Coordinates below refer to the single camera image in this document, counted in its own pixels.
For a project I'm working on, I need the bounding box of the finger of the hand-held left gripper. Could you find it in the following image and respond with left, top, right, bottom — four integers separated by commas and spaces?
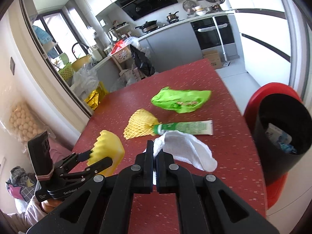
52, 150, 93, 170
60, 157, 114, 179

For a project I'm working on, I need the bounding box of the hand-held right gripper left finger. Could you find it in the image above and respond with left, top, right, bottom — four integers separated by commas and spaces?
26, 140, 156, 234

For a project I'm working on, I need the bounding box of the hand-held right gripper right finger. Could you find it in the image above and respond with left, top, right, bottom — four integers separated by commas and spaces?
155, 151, 279, 234

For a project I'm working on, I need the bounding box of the white paper towel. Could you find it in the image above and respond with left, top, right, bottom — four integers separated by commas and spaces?
143, 130, 218, 172

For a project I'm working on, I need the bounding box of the yellow foam fruit net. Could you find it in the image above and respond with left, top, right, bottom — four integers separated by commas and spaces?
123, 109, 162, 140

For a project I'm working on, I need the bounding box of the green and white tube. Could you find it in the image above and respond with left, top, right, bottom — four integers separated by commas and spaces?
152, 120, 214, 136

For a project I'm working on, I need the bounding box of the green plastic packet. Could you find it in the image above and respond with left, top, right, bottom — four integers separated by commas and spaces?
151, 86, 212, 114

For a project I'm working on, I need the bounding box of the black trash bin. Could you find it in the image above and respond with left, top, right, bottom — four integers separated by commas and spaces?
252, 93, 312, 187

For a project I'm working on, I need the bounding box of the white and blue packet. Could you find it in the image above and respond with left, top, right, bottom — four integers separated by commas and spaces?
267, 123, 293, 149

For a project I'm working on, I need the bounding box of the blue plastic packet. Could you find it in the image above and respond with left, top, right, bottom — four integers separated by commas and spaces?
278, 143, 300, 154

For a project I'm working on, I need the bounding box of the person's left forearm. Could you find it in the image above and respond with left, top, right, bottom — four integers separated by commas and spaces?
24, 196, 61, 227

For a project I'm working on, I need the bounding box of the patterned grey cloth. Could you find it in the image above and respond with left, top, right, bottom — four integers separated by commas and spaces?
6, 166, 36, 201

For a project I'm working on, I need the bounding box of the clear bag of beige balls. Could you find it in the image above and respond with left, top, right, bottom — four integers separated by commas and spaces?
8, 101, 49, 142

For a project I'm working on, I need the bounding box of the gold foil bag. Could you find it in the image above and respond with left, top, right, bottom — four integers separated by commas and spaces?
84, 83, 109, 109

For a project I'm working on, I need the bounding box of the clear plastic bag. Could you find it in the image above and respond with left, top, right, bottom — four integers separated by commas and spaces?
71, 65, 100, 95

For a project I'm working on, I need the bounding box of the yellow plastic basin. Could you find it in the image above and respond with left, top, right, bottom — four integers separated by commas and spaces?
72, 55, 92, 71

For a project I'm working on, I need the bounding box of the black plastic bag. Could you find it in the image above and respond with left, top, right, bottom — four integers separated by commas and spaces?
129, 44, 156, 77

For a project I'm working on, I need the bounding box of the black kitchen faucet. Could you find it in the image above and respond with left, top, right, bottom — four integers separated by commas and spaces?
71, 43, 92, 60

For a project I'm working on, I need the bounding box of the red plastic stool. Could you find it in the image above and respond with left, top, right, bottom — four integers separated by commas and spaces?
244, 82, 303, 211

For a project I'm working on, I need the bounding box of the beige perforated basket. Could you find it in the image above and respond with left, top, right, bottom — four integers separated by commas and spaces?
110, 46, 132, 62

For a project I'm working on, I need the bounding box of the cardboard box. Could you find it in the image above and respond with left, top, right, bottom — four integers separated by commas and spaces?
202, 50, 223, 69

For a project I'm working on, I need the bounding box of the white stick mop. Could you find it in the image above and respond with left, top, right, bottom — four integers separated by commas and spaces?
197, 16, 231, 66

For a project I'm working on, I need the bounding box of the black wok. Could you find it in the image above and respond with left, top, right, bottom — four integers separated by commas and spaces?
135, 21, 159, 33

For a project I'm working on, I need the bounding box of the black built-in oven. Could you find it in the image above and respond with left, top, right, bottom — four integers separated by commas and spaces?
190, 15, 236, 50

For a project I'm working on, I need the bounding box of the steel cooking pot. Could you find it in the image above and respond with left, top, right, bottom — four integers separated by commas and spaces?
166, 11, 179, 23

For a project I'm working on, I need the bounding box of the black range hood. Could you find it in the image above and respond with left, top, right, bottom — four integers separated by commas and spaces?
114, 0, 178, 21

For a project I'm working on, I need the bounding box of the white refrigerator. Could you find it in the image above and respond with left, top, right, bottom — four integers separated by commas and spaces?
218, 0, 293, 65

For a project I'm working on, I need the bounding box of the white rice cooker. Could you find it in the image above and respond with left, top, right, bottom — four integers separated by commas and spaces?
218, 0, 234, 11

